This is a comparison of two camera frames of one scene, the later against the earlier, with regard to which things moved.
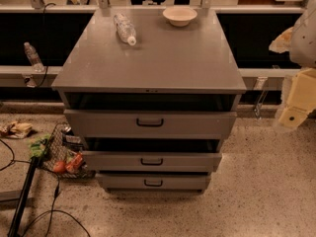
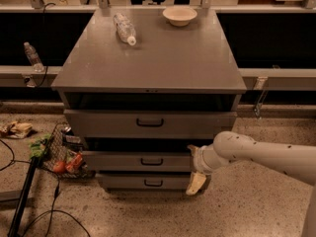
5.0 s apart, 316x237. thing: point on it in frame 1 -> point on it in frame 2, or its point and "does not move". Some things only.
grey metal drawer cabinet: (154, 114) does not move
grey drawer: (150, 161) does not move
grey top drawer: (151, 123) does not move
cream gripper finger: (292, 117) -> (197, 181)
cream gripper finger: (282, 42) -> (194, 149)
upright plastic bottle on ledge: (34, 57) does not move
